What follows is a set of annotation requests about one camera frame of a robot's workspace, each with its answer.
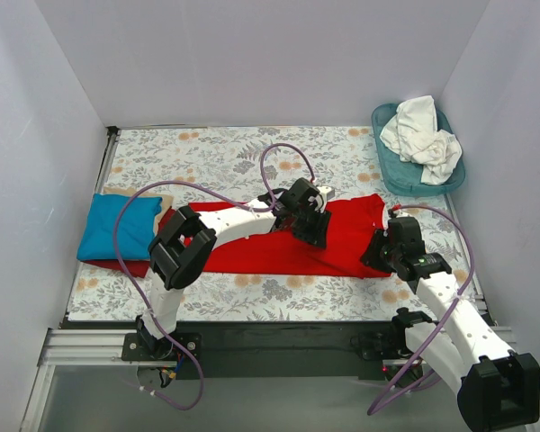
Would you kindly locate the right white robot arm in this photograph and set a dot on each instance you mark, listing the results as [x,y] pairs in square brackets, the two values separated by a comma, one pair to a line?
[495,386]

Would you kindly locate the teal plastic basket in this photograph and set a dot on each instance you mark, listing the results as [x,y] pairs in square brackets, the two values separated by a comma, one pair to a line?
[404,178]

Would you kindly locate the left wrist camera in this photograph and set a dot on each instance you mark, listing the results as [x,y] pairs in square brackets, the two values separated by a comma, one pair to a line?
[327,193]

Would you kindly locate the folded dark red t-shirt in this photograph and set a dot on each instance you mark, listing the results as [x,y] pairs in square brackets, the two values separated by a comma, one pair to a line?
[138,268]

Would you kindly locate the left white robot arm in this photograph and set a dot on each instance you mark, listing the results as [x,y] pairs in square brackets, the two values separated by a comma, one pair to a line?
[180,251]

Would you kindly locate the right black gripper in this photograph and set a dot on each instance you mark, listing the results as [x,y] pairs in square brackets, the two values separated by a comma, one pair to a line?
[377,251]

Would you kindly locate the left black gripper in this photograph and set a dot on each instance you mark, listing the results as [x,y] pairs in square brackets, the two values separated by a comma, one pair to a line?
[313,226]

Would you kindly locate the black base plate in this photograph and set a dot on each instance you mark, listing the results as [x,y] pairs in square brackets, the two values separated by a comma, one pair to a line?
[361,349]

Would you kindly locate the aluminium frame rail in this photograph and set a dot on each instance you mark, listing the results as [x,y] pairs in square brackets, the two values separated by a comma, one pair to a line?
[70,347]

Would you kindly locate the folded tan t-shirt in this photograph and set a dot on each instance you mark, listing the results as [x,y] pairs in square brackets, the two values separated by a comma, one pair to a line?
[165,205]

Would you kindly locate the floral table mat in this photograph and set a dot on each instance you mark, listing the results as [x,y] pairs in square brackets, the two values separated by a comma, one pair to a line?
[240,162]

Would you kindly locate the white crumpled t-shirt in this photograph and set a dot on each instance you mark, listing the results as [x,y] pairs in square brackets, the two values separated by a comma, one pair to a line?
[413,134]

